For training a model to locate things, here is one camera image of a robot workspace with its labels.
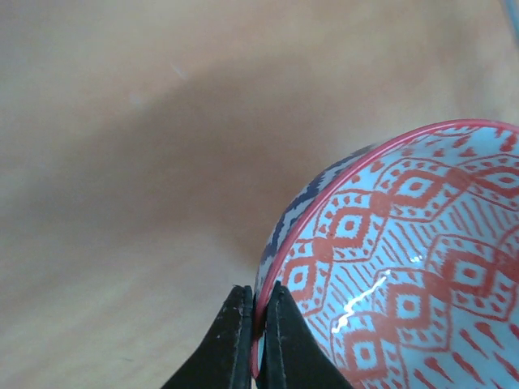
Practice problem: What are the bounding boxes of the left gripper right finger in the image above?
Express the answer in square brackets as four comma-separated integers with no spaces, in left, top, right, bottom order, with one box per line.
[259,282,353,389]

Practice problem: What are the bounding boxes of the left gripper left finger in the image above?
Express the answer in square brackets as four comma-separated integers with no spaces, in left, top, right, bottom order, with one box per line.
[163,285,254,389]

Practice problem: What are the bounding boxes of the red patterned bowl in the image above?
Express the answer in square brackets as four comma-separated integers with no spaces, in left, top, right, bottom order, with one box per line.
[251,119,518,388]

